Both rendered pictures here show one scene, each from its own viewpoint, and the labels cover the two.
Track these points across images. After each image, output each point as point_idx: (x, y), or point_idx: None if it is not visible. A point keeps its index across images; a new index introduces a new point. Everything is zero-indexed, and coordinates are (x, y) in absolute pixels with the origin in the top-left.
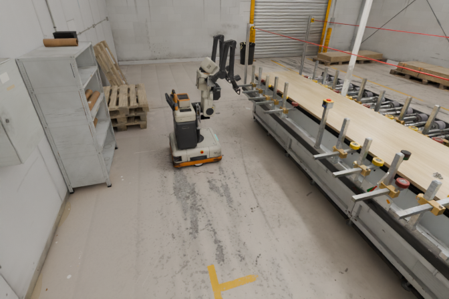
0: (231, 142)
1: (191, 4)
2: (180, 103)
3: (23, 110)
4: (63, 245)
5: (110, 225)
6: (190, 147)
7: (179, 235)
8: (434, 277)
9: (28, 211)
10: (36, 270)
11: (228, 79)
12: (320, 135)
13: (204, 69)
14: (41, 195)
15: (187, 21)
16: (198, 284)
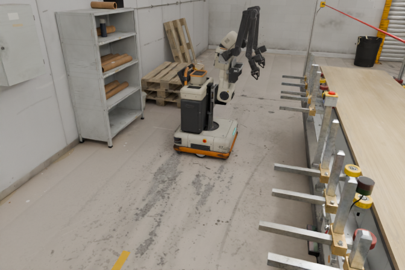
0: (259, 146)
1: None
2: (191, 79)
3: (26, 46)
4: (43, 177)
5: (83, 178)
6: (193, 132)
7: (125, 211)
8: None
9: (23, 135)
10: (12, 185)
11: (260, 62)
12: (318, 146)
13: (221, 43)
14: (43, 129)
15: (293, 6)
16: (102, 261)
